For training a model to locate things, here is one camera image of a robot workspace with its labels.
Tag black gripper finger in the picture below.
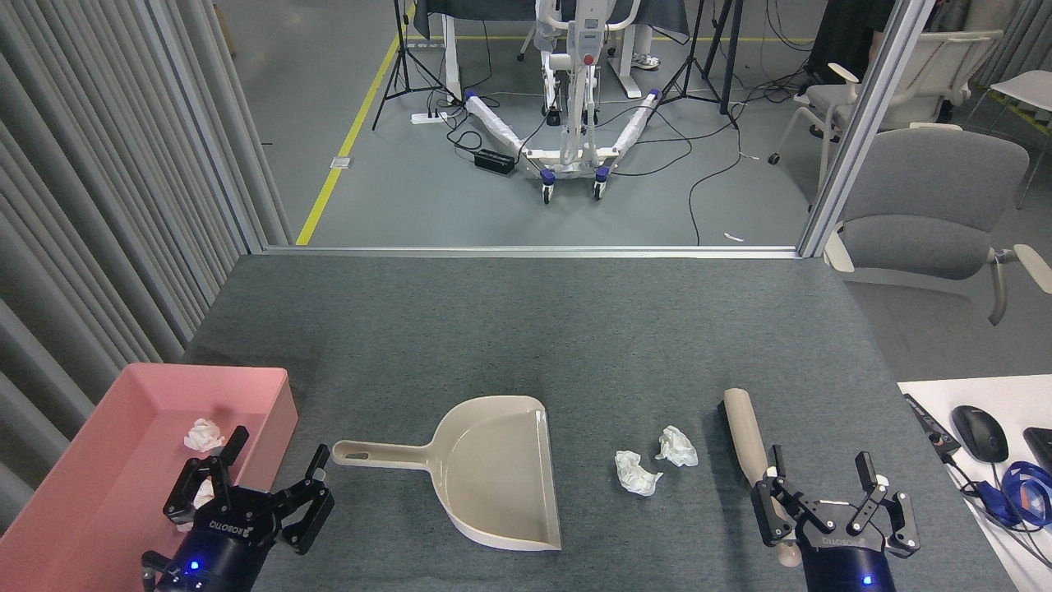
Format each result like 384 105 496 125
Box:
847 451 921 560
271 444 335 556
163 426 250 527
750 444 833 548

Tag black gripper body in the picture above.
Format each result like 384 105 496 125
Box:
793 502 898 592
156 485 284 592

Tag beige hand brush black bristles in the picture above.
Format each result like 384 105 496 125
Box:
717 388 802 568

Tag white paper ball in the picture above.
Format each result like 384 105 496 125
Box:
183 418 225 453
177 479 217 531
655 425 699 468
616 450 663 497

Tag beige plastic dustpan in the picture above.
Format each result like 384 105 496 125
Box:
331 395 563 552

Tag pink plastic bin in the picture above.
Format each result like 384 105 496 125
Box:
0 363 299 592

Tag slim black device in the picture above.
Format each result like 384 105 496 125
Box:
902 393 962 461

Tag black computer mouse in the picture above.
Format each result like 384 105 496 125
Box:
952 405 1010 464

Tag black flat item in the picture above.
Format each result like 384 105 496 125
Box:
1023 427 1052 478

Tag white side table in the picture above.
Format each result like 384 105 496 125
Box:
897 375 1052 592

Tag grey slatted curtain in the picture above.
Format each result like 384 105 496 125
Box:
0 0 293 535

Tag grey office chair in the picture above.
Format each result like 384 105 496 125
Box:
824 123 1052 326

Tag black tripod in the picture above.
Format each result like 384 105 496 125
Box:
657 0 745 130
371 0 461 132

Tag white office chair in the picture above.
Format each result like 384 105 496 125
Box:
768 30 1005 194

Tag white wheeled stand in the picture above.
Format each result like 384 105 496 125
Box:
463 0 662 204

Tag small white table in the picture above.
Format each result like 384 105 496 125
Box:
966 70 1052 210

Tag person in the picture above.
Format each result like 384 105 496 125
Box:
810 0 897 83
629 23 661 72

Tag white desk with dark cloth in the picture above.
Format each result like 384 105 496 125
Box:
411 0 691 104

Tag grey cable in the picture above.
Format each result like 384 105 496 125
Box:
945 456 1052 570

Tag blue lanyard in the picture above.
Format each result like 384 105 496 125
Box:
978 461 1052 529

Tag black floor cable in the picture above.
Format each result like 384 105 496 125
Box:
686 107 745 246

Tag silver table edge rail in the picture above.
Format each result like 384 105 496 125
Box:
263 245 802 260

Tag silver aluminium post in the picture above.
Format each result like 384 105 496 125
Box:
797 0 938 258

